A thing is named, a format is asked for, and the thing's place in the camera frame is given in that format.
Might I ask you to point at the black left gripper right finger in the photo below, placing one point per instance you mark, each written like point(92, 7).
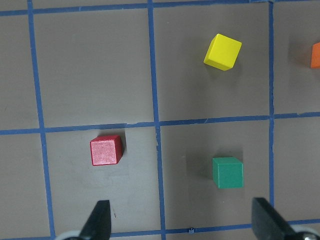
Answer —
point(268, 224)

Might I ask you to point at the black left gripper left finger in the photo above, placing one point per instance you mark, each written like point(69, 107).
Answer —
point(98, 225)

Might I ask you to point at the green wooden block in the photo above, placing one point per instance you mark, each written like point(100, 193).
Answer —
point(227, 172)

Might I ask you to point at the orange wooden block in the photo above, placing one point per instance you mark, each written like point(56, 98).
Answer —
point(315, 56)

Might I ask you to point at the yellow wooden block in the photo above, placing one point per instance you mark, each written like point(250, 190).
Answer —
point(222, 52)

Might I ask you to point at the red wooden block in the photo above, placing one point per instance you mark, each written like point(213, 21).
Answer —
point(106, 150)

